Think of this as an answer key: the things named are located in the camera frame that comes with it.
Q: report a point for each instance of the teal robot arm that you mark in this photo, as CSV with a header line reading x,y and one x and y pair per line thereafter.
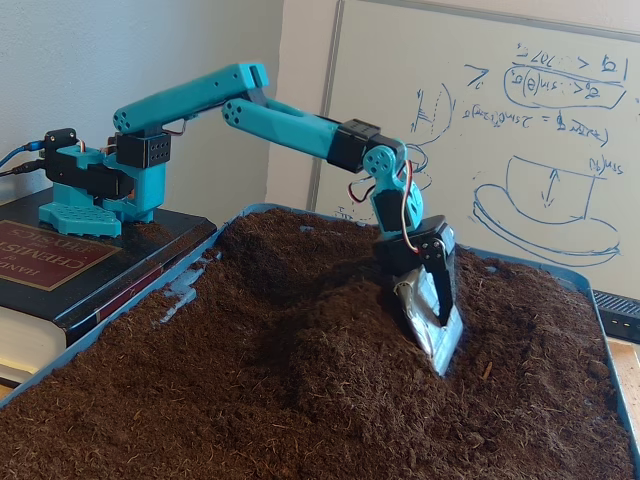
x,y
190,97

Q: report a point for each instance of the blue plastic tray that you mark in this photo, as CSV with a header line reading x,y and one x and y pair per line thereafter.
x,y
177,295

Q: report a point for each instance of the black controller board box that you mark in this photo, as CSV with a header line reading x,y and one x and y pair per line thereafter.
x,y
60,139

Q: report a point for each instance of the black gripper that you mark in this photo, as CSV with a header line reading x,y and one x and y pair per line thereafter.
x,y
411,246

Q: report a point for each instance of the black chemistry physics handbook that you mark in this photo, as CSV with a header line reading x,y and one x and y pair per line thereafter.
x,y
100,290

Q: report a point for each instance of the whiteboard with blue drawings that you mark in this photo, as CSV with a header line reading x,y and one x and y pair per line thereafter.
x,y
390,75

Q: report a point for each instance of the black vented device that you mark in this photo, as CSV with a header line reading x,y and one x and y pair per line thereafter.
x,y
617,312

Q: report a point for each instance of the blue tray of soil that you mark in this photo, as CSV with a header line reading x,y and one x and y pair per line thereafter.
x,y
300,400

